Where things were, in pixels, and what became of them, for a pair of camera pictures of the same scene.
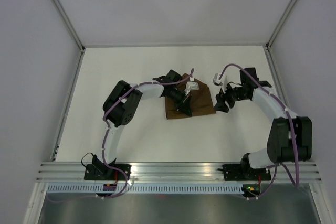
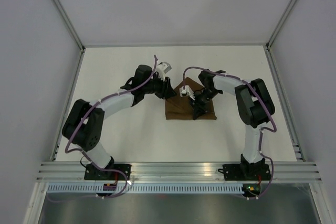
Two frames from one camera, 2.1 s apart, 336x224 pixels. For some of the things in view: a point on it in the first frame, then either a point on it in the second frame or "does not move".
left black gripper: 185,107 -> 169,92
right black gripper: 221,97 -> 198,110
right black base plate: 234,172 does not move
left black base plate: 92,173 does not move
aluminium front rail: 60,171 does not move
